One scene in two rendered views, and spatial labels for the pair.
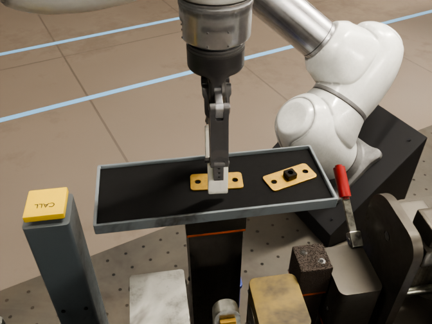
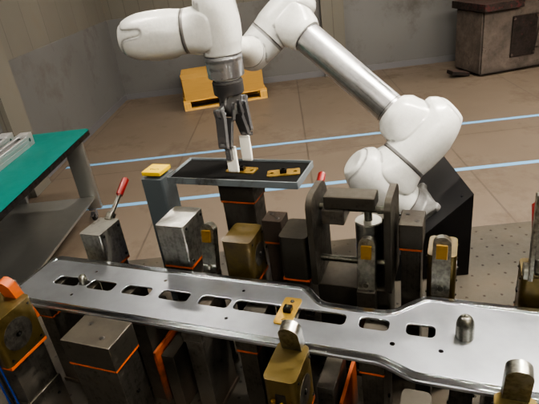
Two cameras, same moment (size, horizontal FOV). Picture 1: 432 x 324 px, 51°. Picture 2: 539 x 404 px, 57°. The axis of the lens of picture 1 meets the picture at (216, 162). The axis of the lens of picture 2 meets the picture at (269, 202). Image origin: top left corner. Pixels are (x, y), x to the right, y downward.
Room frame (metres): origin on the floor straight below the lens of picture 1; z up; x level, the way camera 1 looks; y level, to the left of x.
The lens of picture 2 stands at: (-0.45, -0.71, 1.67)
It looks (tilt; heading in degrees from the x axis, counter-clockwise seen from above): 27 degrees down; 33
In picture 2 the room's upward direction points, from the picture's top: 8 degrees counter-clockwise
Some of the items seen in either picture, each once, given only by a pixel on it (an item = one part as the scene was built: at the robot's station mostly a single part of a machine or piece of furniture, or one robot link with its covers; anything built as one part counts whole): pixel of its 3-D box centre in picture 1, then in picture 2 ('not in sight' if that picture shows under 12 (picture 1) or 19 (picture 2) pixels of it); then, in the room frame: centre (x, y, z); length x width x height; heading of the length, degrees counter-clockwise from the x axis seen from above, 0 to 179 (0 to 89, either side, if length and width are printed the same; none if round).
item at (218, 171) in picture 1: (218, 169); (227, 151); (0.48, 0.00, 1.23); 0.03 x 0.01 x 0.05; 4
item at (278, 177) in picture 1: (290, 175); (283, 171); (0.55, -0.12, 1.17); 0.08 x 0.04 x 0.01; 116
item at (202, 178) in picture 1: (216, 179); (241, 168); (0.54, 0.00, 1.17); 0.08 x 0.04 x 0.01; 94
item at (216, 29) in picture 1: (215, 17); (224, 66); (0.54, 0.00, 1.43); 0.09 x 0.09 x 0.06
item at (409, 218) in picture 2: not in sight; (411, 295); (0.48, -0.46, 0.91); 0.07 x 0.05 x 0.42; 9
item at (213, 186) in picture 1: (217, 175); (232, 159); (0.50, 0.00, 1.21); 0.03 x 0.01 x 0.07; 94
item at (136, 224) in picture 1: (213, 185); (239, 171); (0.53, 0.01, 1.16); 0.37 x 0.14 x 0.02; 99
